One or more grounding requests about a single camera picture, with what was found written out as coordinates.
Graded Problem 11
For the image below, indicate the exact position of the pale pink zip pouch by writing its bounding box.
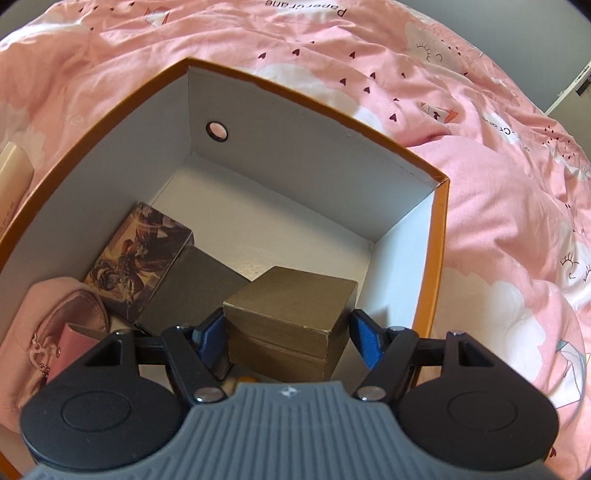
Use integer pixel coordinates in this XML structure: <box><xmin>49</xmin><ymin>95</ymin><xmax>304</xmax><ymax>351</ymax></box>
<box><xmin>0</xmin><ymin>276</ymin><xmax>112</xmax><ymax>412</ymax></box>

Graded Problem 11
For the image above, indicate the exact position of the small pink snap wallet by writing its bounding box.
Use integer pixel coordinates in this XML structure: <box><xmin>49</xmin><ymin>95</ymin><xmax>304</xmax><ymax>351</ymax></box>
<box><xmin>46</xmin><ymin>323</ymin><xmax>108</xmax><ymax>385</ymax></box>

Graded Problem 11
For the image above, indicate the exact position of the illustrated card box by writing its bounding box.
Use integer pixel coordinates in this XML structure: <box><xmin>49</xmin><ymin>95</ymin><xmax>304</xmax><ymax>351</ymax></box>
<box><xmin>84</xmin><ymin>202</ymin><xmax>252</xmax><ymax>339</ymax></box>

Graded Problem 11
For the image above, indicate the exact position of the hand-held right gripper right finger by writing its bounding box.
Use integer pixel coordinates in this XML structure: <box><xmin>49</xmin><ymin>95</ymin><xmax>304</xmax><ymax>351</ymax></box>
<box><xmin>348</xmin><ymin>309</ymin><xmax>502</xmax><ymax>401</ymax></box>

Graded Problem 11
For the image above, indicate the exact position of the pink printed blanket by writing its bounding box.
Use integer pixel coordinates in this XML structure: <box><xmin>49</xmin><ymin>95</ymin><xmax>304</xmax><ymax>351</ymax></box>
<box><xmin>0</xmin><ymin>0</ymin><xmax>591</xmax><ymax>416</ymax></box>

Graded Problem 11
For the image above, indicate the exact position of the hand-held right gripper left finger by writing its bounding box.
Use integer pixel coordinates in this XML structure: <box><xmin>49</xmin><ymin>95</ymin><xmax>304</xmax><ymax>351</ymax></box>
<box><xmin>85</xmin><ymin>308</ymin><xmax>229</xmax><ymax>403</ymax></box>

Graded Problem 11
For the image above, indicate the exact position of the gold gift box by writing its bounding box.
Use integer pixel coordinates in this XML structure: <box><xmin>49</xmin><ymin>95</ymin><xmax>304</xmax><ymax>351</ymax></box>
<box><xmin>223</xmin><ymin>265</ymin><xmax>359</xmax><ymax>384</ymax></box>

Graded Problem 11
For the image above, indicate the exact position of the orange cardboard box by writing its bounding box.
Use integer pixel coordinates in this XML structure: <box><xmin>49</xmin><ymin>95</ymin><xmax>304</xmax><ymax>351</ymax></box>
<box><xmin>0</xmin><ymin>58</ymin><xmax>450</xmax><ymax>480</ymax></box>

